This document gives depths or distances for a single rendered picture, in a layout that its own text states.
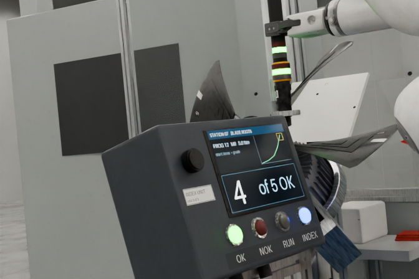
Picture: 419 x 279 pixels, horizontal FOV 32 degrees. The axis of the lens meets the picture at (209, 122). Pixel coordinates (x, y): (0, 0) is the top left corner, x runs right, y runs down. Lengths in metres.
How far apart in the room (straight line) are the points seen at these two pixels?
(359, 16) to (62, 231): 3.19
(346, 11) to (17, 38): 3.29
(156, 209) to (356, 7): 0.86
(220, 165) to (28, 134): 3.75
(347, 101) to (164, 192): 1.28
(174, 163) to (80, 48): 3.52
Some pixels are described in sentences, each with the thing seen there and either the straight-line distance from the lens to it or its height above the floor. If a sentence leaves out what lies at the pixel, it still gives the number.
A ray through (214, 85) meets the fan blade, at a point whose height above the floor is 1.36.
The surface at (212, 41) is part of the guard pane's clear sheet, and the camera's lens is 2.81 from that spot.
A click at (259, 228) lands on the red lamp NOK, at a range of 0.90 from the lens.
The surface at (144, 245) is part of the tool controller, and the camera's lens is 0.88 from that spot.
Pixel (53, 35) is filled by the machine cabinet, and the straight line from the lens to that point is 4.47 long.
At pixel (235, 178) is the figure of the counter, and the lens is 0.91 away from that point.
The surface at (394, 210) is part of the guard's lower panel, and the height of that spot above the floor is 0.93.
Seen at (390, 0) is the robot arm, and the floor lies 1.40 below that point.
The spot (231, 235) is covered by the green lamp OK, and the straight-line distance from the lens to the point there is 0.87.
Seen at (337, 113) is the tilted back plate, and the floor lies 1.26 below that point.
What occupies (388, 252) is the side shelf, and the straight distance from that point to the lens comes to 2.13.
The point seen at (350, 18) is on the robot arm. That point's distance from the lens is 1.60.
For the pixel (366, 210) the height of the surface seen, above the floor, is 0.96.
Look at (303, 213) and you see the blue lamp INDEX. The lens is 0.99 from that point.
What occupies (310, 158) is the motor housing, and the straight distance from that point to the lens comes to 1.82.
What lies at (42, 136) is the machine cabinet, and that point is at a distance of 4.53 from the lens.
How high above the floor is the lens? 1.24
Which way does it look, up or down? 1 degrees up
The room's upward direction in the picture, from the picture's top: 6 degrees counter-clockwise
